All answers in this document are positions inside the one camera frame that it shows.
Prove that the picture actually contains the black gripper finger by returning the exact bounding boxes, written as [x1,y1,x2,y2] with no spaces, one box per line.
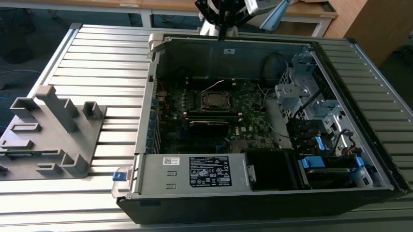
[194,0,224,41]
[222,9,252,41]

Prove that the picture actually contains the thin wire locking lever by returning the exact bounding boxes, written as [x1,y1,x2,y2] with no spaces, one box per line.
[201,79,225,93]

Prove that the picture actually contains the silver square CPU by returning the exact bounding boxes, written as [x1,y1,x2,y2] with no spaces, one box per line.
[206,93,229,106]

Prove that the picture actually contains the metal CPU socket cover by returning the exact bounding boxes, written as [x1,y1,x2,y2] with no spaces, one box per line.
[202,91,234,111]

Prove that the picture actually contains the black CPU socket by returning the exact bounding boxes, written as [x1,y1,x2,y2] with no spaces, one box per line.
[198,89,237,113]

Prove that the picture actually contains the black RAM slot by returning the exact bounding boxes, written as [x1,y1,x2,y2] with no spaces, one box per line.
[188,110,238,116]
[188,116,240,122]

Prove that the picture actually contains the grey case release latch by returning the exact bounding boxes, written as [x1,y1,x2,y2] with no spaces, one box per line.
[147,33,169,59]

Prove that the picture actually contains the wooden desk with white legs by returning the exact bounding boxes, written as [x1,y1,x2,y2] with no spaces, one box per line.
[281,0,339,37]

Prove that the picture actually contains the silver metal drive cage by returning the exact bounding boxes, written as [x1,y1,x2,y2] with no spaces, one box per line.
[274,53,320,121]

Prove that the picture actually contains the green motherboard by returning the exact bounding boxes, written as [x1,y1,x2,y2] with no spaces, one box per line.
[155,79,282,155]

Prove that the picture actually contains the brown wooden cabinet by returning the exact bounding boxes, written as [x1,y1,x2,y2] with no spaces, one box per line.
[324,0,413,67]

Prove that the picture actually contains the black graphics card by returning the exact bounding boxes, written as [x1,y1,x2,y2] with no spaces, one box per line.
[189,120,232,144]

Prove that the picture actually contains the long wooden desk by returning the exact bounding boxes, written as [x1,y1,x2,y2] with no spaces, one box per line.
[0,0,208,29]

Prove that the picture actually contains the grey chipset heatsink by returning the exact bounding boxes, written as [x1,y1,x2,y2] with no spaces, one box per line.
[230,139,250,155]

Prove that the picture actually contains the blue disk carrier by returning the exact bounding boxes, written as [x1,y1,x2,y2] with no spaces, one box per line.
[300,156,327,169]

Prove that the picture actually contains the silver power supply unit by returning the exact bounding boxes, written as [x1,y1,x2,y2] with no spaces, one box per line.
[137,152,252,194]

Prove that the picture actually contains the grey plastic parts rack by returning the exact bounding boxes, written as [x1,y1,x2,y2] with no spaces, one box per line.
[0,85,109,181]

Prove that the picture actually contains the black disk drive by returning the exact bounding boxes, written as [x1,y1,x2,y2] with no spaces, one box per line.
[305,168,353,189]

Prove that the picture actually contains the blue plastic bay latch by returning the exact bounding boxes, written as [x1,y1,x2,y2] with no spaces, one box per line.
[353,156,368,181]

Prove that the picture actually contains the black open PC case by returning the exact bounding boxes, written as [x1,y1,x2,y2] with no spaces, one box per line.
[115,33,413,225]

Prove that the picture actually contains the green RAM stick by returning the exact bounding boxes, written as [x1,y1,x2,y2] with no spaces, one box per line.
[4,149,61,158]

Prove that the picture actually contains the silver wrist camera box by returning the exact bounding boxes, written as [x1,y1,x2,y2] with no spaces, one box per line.
[244,0,276,15]

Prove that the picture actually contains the black curved cable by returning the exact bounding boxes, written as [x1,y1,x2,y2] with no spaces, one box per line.
[262,51,290,86]

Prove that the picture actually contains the pale metal bay bracket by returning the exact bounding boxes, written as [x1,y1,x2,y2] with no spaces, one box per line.
[312,99,348,121]

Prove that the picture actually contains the black power cable bundle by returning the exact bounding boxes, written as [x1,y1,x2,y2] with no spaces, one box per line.
[286,117,329,152]

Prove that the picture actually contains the coloured wire bundle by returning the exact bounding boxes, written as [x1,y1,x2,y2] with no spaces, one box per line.
[341,145,365,157]

